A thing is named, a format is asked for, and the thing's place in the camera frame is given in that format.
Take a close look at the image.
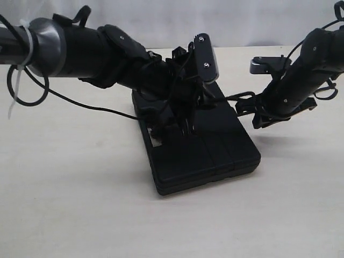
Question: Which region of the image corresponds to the white backdrop curtain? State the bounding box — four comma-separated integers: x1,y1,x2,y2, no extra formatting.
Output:
1,0,335,48

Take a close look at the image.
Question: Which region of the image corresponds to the black cord with knot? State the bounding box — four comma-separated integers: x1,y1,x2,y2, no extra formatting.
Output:
147,91,259,140

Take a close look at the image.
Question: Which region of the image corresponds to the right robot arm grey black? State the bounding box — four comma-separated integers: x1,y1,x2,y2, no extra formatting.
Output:
235,28,343,129

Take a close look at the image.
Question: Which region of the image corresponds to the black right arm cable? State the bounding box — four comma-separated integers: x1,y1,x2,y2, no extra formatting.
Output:
284,0,344,103

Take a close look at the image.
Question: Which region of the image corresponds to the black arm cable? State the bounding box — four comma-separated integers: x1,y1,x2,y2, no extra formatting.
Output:
6,61,139,120
284,0,344,103

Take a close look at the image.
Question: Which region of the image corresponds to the white zip tie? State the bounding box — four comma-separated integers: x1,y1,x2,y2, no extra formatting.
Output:
8,19,34,120

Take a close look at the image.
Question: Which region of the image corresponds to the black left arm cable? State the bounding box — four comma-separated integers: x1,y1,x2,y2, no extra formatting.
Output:
6,61,139,120

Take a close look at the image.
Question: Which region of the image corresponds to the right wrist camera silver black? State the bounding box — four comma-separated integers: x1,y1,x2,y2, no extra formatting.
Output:
249,55,292,75

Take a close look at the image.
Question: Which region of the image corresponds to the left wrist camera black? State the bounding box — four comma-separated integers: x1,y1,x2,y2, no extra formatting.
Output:
193,33,219,84

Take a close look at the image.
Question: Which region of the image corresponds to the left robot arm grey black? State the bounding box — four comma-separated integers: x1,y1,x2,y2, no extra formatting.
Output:
1,6,202,135

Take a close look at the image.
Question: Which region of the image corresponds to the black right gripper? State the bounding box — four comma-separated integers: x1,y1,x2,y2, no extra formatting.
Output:
235,91,316,126

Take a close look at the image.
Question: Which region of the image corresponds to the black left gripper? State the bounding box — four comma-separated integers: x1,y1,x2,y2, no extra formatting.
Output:
158,46,204,134

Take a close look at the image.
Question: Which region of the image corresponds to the black plastic carrying case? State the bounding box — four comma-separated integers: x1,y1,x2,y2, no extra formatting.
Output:
131,80,261,199

